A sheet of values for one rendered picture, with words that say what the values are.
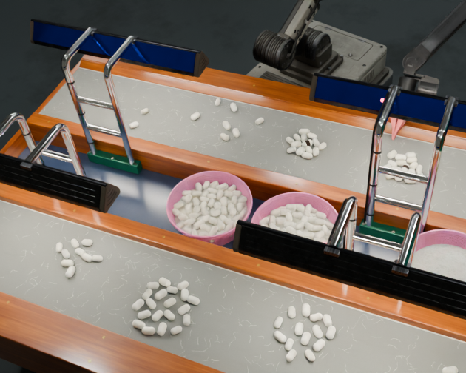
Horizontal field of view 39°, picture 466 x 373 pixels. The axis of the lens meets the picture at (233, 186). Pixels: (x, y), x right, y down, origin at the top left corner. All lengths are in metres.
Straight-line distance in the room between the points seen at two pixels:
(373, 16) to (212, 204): 2.30
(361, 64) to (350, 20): 1.13
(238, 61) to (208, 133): 1.54
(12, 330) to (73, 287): 0.20
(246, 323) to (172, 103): 0.95
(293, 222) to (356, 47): 1.26
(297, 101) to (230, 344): 0.94
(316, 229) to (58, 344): 0.80
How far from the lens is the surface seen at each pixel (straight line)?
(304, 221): 1.97
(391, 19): 4.07
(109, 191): 1.67
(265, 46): 2.56
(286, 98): 2.33
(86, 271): 1.97
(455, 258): 1.96
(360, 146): 2.19
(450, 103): 1.80
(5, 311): 1.95
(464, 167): 2.18
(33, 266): 2.04
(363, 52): 3.02
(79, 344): 1.82
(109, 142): 2.27
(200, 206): 2.04
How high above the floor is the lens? 2.29
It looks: 48 degrees down
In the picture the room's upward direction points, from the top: 7 degrees counter-clockwise
